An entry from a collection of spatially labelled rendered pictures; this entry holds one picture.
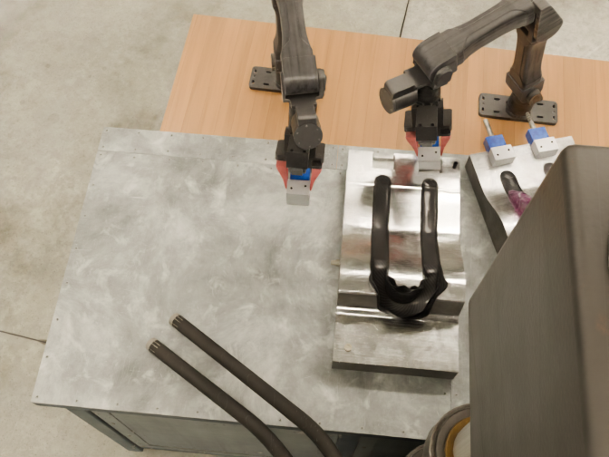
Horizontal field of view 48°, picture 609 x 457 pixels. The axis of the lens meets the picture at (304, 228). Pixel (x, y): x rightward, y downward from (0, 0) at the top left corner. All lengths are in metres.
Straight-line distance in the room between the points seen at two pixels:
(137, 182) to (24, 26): 1.67
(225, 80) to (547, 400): 1.63
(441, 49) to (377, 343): 0.61
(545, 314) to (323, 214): 1.34
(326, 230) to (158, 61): 1.57
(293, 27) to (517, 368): 1.11
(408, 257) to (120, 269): 0.65
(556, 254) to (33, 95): 2.82
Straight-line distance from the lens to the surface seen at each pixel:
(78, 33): 3.19
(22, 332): 2.56
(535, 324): 0.34
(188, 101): 1.85
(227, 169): 1.72
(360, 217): 1.55
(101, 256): 1.66
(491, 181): 1.68
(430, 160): 1.57
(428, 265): 1.48
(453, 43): 1.42
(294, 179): 1.52
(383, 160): 1.65
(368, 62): 1.91
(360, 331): 1.47
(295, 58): 1.37
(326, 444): 1.34
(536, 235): 0.35
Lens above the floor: 2.26
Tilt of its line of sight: 64 degrees down
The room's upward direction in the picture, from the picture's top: straight up
